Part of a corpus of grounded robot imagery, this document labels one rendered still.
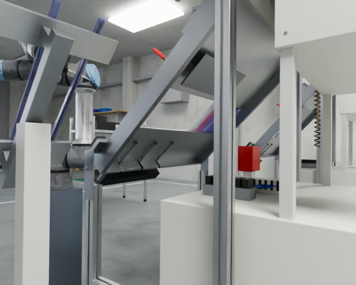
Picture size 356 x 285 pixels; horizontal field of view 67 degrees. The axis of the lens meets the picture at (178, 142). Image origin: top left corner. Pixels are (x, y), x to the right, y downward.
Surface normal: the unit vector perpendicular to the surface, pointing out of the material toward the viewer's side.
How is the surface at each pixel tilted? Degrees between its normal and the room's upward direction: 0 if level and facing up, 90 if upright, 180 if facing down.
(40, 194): 90
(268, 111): 90
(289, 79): 90
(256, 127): 90
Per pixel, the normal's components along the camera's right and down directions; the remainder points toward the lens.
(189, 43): -0.58, -0.01
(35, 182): 0.74, 0.00
